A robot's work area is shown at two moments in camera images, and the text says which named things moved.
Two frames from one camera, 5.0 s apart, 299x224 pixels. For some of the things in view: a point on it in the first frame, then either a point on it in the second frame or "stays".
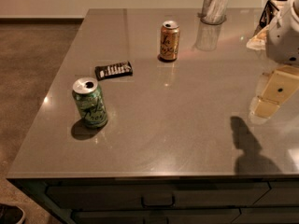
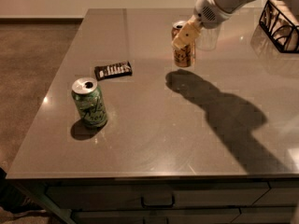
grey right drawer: (280, 193) stays
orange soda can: (170, 40) → (184, 57)
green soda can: (91, 101) stays
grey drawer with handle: (158, 195) stays
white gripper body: (284, 36) → (205, 13)
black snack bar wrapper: (118, 69) stays
